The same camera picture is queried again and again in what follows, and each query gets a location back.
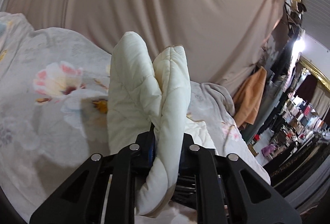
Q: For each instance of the floral bed sheet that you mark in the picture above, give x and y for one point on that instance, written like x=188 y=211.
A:
x=51 y=115

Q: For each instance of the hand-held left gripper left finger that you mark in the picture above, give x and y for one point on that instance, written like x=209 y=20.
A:
x=129 y=162

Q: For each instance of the beige cloth backdrop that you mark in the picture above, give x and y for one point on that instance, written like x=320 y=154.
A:
x=154 y=2

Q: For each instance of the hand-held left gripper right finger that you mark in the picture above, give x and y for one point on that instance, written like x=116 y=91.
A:
x=199 y=164

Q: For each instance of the shelf of assorted goods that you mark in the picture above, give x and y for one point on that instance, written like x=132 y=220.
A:
x=296 y=121

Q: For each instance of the grey blanket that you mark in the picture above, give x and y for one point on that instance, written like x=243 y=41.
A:
x=216 y=95

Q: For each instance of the orange cloth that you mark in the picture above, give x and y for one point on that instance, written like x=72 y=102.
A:
x=251 y=97

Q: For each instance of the bright lamp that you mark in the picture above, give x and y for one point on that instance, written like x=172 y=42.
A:
x=299 y=44

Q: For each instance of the cream quilted jacket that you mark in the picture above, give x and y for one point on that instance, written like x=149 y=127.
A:
x=134 y=90

